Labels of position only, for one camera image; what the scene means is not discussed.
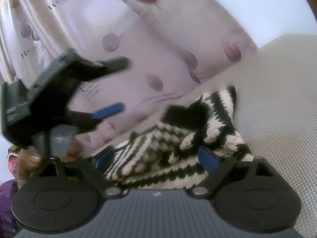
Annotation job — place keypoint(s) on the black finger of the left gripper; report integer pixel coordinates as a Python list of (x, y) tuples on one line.
[(87, 122), (87, 70)]

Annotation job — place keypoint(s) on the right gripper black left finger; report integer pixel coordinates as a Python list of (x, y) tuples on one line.
[(65, 195)]

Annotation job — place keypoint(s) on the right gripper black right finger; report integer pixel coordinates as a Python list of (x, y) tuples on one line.
[(250, 195)]

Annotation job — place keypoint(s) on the black white knitted garment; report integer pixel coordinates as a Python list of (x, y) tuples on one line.
[(165, 156)]

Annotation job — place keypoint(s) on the purple patterned clothing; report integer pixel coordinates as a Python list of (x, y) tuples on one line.
[(9, 225)]

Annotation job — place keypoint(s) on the person's left hand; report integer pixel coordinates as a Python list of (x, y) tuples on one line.
[(22, 163)]

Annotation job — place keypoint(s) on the mauve leaf-print curtain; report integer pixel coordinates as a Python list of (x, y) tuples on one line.
[(173, 46)]

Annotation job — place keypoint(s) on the cream woven bed mat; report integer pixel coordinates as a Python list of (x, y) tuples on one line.
[(275, 114)]

